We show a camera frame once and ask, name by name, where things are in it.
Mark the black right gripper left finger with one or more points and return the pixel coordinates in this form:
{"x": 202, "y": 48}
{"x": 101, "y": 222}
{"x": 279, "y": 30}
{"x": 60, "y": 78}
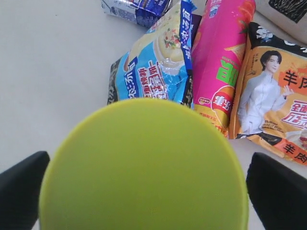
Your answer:
{"x": 19, "y": 192}

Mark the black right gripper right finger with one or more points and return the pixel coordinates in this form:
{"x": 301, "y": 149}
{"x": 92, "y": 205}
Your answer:
{"x": 277, "y": 193}

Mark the orange instant noodle bag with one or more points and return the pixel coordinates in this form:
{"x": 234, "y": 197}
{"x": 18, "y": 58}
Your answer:
{"x": 270, "y": 104}

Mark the yellow Lay's chips can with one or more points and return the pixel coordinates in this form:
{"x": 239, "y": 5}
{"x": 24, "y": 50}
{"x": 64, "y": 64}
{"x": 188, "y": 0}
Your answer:
{"x": 144, "y": 164}

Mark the blue instant noodle bag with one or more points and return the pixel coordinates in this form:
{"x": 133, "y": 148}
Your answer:
{"x": 159, "y": 63}

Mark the pink Lay's chips can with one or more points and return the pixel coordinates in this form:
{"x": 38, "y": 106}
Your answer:
{"x": 217, "y": 55}

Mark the cream bin square mark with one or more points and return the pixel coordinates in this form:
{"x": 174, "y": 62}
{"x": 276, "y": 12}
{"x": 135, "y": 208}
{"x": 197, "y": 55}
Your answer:
{"x": 286, "y": 19}

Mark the purple juice carton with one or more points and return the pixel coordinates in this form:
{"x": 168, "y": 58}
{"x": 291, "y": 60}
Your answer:
{"x": 196, "y": 19}

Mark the blue white milk carton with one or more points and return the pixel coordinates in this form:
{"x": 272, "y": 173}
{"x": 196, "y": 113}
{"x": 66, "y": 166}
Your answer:
{"x": 142, "y": 12}

